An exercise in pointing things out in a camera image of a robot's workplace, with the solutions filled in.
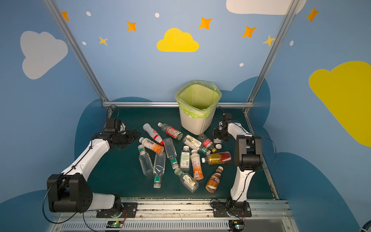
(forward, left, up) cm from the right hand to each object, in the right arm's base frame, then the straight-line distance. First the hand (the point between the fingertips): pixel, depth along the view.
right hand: (219, 135), depth 101 cm
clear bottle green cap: (-16, +33, +2) cm, 36 cm away
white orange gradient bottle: (-28, +15, +2) cm, 32 cm away
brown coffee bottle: (-33, +7, 0) cm, 33 cm away
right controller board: (-51, -5, -4) cm, 52 cm away
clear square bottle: (-23, +48, +2) cm, 53 cm away
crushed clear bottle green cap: (-26, +38, +2) cm, 46 cm away
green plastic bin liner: (+22, +17, +14) cm, 31 cm away
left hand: (-12, +53, +12) cm, 55 cm away
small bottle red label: (-7, +10, +1) cm, 12 cm away
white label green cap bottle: (-8, +18, +1) cm, 19 cm away
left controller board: (-55, +56, -3) cm, 78 cm away
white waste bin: (+4, +17, +4) cm, 18 cm away
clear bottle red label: (+1, +35, +2) cm, 35 cm away
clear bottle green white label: (-22, +23, 0) cm, 32 cm away
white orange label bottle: (-11, +46, +1) cm, 48 cm away
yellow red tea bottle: (-18, +3, +2) cm, 19 cm away
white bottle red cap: (-2, +47, 0) cm, 47 cm away
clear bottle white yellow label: (-34, +21, +2) cm, 40 cm away
